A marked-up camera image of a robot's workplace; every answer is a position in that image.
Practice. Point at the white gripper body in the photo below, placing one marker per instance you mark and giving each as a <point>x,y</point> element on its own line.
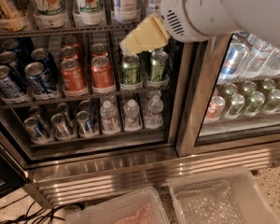
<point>189,13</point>

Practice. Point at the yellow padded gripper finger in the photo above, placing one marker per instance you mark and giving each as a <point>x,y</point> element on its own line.
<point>149,34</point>

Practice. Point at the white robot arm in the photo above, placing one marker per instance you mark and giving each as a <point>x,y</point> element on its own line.
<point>258,17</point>

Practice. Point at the white blue label bottle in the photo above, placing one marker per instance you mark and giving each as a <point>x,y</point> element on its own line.
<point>126,11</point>

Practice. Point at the right 7up bottle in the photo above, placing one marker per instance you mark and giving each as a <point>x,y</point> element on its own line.
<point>91,12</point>

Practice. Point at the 7up bottle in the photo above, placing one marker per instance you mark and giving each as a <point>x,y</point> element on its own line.
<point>91,12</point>
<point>51,12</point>

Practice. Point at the glass fridge sliding door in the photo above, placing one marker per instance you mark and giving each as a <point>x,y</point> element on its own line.
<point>258,125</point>

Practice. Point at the right water bottle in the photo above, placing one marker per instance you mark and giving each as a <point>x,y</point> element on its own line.
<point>153,114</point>

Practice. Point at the water bottle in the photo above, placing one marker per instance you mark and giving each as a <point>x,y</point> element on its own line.
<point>109,117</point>
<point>153,114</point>
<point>132,116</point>

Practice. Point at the middle water bottle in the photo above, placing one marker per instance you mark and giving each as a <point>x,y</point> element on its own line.
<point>132,116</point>

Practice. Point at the left water bottle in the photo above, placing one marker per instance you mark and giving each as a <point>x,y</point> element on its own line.
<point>109,117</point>

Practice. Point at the left 7up bottle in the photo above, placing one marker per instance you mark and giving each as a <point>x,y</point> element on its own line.
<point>51,12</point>

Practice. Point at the stainless steel display fridge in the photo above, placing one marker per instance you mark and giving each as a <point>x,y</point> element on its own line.
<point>83,167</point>

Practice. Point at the front right green can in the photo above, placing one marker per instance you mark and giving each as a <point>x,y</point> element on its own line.
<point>157,66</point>

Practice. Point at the front left green can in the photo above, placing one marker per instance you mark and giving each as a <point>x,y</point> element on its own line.
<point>130,70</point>

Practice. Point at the red bull can behind door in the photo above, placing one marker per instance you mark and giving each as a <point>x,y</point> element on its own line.
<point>235,56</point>

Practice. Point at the front right orange can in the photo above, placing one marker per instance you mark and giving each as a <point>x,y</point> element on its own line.
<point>101,72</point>

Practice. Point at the front left orange can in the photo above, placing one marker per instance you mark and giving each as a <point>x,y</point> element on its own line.
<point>73,75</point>

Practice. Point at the orange can behind door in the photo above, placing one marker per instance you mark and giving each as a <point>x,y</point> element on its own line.
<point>215,108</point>

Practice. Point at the green can behind door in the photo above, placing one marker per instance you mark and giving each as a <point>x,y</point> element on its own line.
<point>236,103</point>

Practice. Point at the bottom right slim can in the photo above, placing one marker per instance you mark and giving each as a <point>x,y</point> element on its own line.
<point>86,126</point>

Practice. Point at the slim can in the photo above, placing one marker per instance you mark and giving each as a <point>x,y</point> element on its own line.
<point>33,126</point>
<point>60,124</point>
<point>86,126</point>

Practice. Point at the blue can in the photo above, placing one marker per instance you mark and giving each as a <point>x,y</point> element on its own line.
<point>40,79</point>
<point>9,86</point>

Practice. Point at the bottom middle slim can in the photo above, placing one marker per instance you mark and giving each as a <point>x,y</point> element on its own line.
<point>60,124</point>

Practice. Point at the bottom left slim can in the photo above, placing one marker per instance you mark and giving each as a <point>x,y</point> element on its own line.
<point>33,126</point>

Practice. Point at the front left blue can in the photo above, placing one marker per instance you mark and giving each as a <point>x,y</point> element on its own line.
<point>9,86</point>

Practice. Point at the clear bin with pink cloth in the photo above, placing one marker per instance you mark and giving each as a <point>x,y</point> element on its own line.
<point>139,207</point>

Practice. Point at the clear bin with bubble wrap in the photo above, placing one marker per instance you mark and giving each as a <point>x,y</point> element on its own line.
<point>226,196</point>

